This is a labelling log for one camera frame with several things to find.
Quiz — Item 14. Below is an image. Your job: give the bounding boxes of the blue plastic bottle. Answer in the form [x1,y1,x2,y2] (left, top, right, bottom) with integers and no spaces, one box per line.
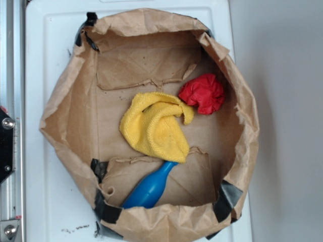
[122,161,178,209]

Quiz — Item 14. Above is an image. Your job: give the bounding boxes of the yellow microfiber cloth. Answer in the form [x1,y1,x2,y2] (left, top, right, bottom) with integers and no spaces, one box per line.
[119,92,194,163]

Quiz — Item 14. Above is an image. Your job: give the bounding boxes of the red crumpled cloth ball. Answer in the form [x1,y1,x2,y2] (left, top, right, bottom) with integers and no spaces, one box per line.
[178,73,225,115]

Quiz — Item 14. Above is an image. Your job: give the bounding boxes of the brown paper bag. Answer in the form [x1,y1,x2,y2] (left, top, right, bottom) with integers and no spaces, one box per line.
[40,9,259,241]

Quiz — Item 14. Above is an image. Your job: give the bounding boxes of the white plastic tray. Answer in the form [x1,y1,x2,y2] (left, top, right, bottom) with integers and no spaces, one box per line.
[24,0,253,242]

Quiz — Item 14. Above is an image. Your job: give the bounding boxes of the black mounting bracket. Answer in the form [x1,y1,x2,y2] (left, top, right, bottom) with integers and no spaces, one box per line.
[0,108,15,184]

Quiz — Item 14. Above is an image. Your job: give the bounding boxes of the aluminium frame rail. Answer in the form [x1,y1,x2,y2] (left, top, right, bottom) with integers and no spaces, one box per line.
[1,1,26,241]

